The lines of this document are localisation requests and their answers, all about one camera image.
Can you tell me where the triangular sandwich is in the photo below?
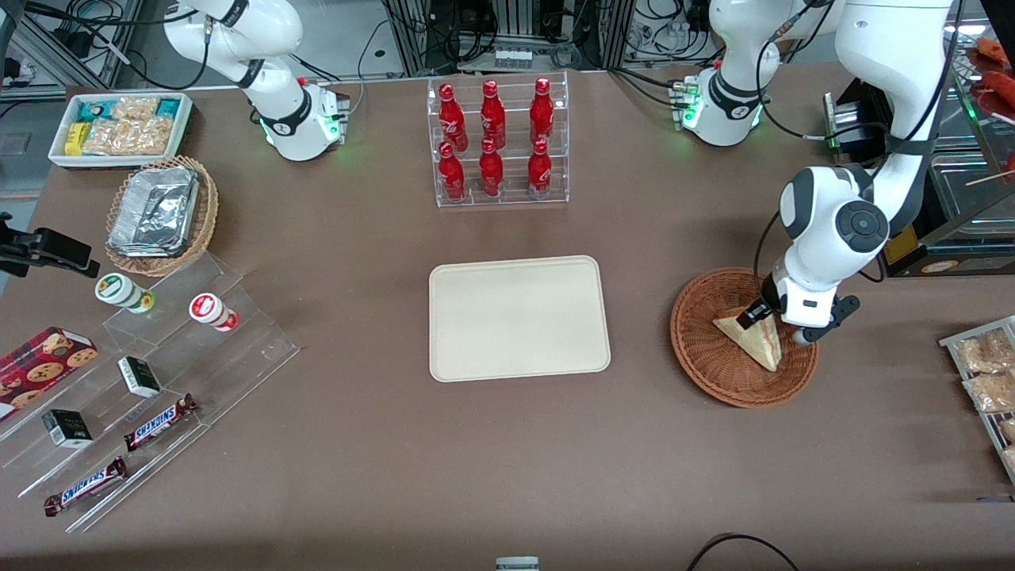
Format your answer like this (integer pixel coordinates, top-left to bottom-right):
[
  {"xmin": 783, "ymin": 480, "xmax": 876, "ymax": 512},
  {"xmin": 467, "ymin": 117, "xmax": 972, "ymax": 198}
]
[{"xmin": 712, "ymin": 305, "xmax": 783, "ymax": 372}]

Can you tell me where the round brown wicker basket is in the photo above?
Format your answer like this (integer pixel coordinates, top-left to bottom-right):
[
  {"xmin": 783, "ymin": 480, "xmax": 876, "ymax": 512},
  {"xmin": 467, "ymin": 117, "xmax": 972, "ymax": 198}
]
[{"xmin": 670, "ymin": 268, "xmax": 819, "ymax": 409}]

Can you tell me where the silver foil tray stack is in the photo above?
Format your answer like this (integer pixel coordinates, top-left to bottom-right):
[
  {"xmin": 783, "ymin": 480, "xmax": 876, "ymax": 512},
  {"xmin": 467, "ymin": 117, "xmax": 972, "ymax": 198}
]
[{"xmin": 107, "ymin": 165, "xmax": 201, "ymax": 259}]

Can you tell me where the light wicker basket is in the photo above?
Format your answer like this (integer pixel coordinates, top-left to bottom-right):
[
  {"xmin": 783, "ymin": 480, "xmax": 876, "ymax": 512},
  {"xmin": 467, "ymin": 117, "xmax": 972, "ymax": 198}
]
[{"xmin": 105, "ymin": 155, "xmax": 220, "ymax": 278}]

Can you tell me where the grey metal snack tray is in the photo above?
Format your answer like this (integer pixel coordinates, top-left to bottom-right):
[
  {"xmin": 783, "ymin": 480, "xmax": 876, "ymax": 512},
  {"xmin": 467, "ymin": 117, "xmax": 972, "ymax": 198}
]
[{"xmin": 940, "ymin": 316, "xmax": 1015, "ymax": 485}]

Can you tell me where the beige rectangular tray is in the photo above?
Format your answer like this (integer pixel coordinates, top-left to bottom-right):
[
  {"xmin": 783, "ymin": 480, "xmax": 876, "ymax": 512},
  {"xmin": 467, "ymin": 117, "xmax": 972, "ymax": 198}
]
[{"xmin": 429, "ymin": 255, "xmax": 611, "ymax": 383}]

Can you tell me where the green lid yoghurt cup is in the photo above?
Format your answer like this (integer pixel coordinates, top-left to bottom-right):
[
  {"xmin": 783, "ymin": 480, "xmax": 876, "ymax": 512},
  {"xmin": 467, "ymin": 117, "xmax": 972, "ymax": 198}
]
[{"xmin": 94, "ymin": 272, "xmax": 155, "ymax": 315}]

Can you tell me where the white rectangular snack bin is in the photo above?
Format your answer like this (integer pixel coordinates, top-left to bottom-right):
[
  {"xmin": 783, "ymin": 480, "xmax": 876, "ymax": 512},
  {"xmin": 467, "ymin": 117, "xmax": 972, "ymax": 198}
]
[{"xmin": 48, "ymin": 92, "xmax": 193, "ymax": 169}]

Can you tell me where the black hot food warmer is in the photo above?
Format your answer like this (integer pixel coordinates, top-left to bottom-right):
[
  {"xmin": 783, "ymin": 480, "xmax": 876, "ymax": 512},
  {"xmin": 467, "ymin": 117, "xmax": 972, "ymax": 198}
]
[{"xmin": 823, "ymin": 12, "xmax": 1015, "ymax": 278}]

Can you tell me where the red cookie box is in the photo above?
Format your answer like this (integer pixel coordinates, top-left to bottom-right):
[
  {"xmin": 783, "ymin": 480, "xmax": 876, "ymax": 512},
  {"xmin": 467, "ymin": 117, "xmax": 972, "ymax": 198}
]
[{"xmin": 0, "ymin": 327, "xmax": 99, "ymax": 421}]

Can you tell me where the large clear cracker pack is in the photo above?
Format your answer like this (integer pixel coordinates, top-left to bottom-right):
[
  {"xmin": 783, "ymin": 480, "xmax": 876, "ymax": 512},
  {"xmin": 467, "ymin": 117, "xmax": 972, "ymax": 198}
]
[{"xmin": 82, "ymin": 117, "xmax": 176, "ymax": 156}]

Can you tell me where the small black carton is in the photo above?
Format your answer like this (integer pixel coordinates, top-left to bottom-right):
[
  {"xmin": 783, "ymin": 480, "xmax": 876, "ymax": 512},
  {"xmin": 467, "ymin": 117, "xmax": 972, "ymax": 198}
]
[
  {"xmin": 41, "ymin": 409, "xmax": 94, "ymax": 450},
  {"xmin": 117, "ymin": 356, "xmax": 162, "ymax": 399}
]

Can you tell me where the red lid yoghurt cup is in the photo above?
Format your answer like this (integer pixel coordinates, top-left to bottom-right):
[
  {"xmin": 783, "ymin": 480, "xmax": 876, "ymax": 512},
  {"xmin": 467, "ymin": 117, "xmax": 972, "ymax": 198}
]
[{"xmin": 189, "ymin": 293, "xmax": 239, "ymax": 332}]

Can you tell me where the small clear cracker pack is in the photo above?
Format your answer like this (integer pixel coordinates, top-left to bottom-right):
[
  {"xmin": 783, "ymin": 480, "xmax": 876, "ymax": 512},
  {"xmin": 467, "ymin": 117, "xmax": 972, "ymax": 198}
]
[{"xmin": 110, "ymin": 97, "xmax": 160, "ymax": 122}]

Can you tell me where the clear acrylic stepped display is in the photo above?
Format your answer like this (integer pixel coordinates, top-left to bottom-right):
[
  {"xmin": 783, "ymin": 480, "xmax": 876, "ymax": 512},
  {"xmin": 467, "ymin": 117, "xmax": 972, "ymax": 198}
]
[{"xmin": 0, "ymin": 252, "xmax": 301, "ymax": 534}]

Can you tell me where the Snickers chocolate bar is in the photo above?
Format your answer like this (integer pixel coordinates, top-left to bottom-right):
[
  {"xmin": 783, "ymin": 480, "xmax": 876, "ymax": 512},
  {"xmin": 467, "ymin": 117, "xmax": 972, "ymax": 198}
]
[
  {"xmin": 44, "ymin": 457, "xmax": 128, "ymax": 518},
  {"xmin": 123, "ymin": 394, "xmax": 199, "ymax": 453}
]

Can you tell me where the stainless steel pan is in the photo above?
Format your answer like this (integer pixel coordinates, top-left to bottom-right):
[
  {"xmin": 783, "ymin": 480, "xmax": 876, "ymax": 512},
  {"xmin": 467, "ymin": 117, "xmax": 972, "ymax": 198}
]
[{"xmin": 929, "ymin": 151, "xmax": 1015, "ymax": 220}]

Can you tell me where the red cola bottle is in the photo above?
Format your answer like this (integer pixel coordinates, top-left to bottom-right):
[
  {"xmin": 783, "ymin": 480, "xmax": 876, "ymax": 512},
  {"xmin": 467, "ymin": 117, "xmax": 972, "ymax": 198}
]
[
  {"xmin": 530, "ymin": 77, "xmax": 554, "ymax": 145},
  {"xmin": 438, "ymin": 83, "xmax": 469, "ymax": 153},
  {"xmin": 479, "ymin": 138, "xmax": 504, "ymax": 197},
  {"xmin": 481, "ymin": 79, "xmax": 507, "ymax": 150},
  {"xmin": 527, "ymin": 139, "xmax": 553, "ymax": 195},
  {"xmin": 438, "ymin": 141, "xmax": 466, "ymax": 201}
]

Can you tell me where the clear acrylic bottle rack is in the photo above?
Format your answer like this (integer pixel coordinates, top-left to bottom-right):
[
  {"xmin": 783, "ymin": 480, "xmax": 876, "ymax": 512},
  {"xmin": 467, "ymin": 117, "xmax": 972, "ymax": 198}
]
[{"xmin": 427, "ymin": 71, "xmax": 570, "ymax": 209}]

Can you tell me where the aluminium equipment rack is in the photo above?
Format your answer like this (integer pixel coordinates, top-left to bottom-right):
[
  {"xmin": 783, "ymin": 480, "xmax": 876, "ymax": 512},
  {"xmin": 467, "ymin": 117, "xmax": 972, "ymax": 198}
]
[{"xmin": 385, "ymin": 0, "xmax": 635, "ymax": 76}]

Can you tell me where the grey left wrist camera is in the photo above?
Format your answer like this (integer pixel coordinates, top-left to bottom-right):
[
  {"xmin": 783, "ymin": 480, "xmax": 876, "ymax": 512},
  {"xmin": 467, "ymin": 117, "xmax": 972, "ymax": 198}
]
[{"xmin": 793, "ymin": 295, "xmax": 862, "ymax": 346}]

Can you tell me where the black table cable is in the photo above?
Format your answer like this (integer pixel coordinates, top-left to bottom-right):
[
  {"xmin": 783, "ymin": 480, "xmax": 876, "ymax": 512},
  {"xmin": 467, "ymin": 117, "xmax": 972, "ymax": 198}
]
[{"xmin": 686, "ymin": 534, "xmax": 802, "ymax": 571}]

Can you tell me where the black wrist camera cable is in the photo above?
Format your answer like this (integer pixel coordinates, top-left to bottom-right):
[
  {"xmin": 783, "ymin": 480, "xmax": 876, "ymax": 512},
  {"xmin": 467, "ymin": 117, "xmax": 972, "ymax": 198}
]
[{"xmin": 752, "ymin": 0, "xmax": 893, "ymax": 296}]

